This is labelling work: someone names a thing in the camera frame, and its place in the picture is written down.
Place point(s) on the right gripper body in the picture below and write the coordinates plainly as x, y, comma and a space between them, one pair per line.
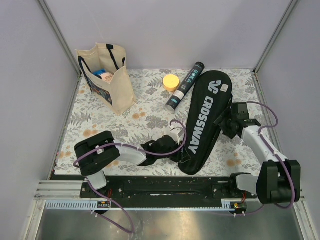
226, 125

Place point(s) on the black racket cover bag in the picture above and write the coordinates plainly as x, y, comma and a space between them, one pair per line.
212, 94

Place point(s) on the black shuttlecock tube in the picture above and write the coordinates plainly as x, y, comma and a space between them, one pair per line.
184, 87

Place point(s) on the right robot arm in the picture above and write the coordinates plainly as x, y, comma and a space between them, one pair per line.
279, 179

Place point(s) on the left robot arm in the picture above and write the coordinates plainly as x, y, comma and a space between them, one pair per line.
95, 153

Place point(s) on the yellow grip tape roll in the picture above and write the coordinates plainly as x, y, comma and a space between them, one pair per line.
171, 82

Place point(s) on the floral table mat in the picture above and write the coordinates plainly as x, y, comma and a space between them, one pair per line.
147, 119

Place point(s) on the blue pink item in bag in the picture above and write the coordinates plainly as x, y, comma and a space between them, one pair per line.
104, 75

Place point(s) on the beige canvas tote bag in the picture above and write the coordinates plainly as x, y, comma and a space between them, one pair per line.
104, 68

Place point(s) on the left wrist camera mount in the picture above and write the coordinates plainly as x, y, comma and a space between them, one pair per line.
176, 133

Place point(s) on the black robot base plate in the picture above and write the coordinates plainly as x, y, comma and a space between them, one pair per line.
164, 192

